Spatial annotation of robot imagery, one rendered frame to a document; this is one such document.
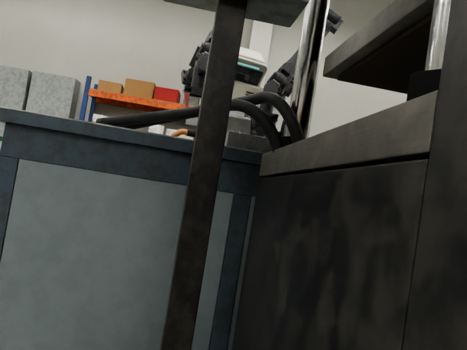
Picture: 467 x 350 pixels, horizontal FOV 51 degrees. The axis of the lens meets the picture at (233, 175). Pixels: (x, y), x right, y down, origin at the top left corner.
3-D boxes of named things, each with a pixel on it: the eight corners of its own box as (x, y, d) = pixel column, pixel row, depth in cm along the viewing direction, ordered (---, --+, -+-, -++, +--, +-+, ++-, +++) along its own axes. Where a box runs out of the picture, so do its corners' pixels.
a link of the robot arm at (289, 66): (341, 25, 213) (322, 10, 214) (345, 18, 208) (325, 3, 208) (285, 96, 203) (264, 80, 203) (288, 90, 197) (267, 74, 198)
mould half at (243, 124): (210, 160, 198) (216, 127, 199) (272, 170, 201) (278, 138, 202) (225, 150, 148) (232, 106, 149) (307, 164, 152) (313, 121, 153)
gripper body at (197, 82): (210, 95, 181) (214, 76, 181) (183, 89, 180) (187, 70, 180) (210, 98, 188) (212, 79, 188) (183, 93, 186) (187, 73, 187)
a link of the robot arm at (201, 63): (222, 53, 187) (201, 43, 186) (227, 46, 176) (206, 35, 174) (208, 81, 186) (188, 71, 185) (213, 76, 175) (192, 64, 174)
